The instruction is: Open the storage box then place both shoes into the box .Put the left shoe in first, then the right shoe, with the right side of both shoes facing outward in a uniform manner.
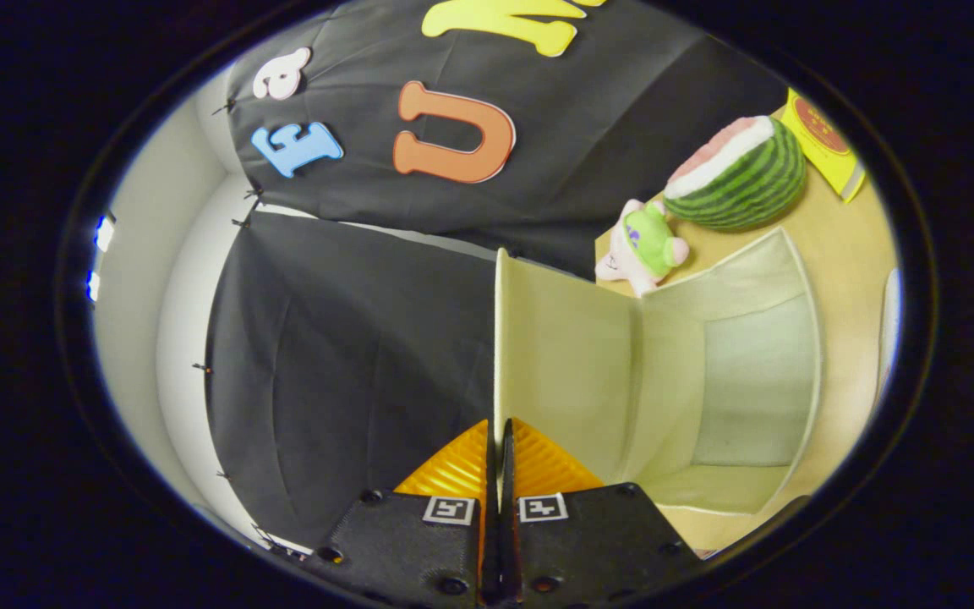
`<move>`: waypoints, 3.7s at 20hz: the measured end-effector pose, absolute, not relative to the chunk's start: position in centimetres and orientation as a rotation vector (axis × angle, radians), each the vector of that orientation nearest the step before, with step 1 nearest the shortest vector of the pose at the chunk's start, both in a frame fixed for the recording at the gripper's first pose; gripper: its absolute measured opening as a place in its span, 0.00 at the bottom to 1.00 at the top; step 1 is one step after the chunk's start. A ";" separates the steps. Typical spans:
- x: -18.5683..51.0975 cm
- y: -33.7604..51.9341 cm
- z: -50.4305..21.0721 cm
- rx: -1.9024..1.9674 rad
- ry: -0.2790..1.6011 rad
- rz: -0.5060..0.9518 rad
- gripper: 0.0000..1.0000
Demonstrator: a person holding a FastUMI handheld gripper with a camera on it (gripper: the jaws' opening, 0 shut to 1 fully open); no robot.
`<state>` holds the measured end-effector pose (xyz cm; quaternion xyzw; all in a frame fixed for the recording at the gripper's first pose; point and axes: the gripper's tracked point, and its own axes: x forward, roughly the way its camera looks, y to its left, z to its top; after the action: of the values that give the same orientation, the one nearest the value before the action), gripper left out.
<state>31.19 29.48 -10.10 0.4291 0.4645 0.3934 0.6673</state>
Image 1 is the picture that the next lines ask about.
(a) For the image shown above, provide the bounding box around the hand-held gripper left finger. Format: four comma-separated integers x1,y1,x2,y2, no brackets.
305,420,501,606

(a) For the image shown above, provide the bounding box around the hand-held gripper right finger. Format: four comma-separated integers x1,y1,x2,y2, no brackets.
501,418,702,606

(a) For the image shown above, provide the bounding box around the beige fabric storage box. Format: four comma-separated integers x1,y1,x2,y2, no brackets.
494,227,824,517

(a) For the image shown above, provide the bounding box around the pink and green plush toy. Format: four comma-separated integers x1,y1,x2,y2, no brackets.
595,199,691,297

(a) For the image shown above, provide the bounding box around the watermelon slice plush toy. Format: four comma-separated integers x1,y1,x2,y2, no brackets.
663,116,807,231

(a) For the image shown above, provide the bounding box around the yellow book with red circle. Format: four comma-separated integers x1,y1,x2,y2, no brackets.
779,87,867,204

